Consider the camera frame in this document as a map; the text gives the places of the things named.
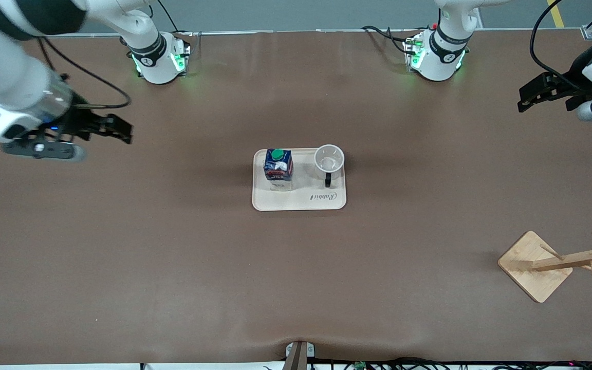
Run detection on blue milk carton green cap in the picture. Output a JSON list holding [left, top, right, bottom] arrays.
[[264, 149, 294, 192]]

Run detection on white smiley cup black handle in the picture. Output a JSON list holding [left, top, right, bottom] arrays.
[[313, 144, 345, 188]]

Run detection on wooden cup stand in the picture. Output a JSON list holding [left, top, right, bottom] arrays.
[[497, 230, 592, 304]]

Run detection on beige plastic tray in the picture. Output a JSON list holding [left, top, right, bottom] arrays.
[[252, 147, 347, 212]]

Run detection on grey metal table clamp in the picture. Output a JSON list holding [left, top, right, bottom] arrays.
[[285, 341, 316, 370]]

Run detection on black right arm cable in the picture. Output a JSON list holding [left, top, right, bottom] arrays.
[[39, 36, 132, 110]]

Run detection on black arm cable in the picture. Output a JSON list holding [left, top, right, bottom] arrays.
[[39, 36, 132, 110], [530, 0, 592, 96]]

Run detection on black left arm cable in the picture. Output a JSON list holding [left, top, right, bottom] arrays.
[[530, 0, 592, 96]]

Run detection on black right base cable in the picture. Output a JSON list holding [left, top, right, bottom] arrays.
[[156, 0, 194, 36]]

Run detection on black left base cables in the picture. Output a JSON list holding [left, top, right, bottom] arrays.
[[362, 25, 420, 54]]

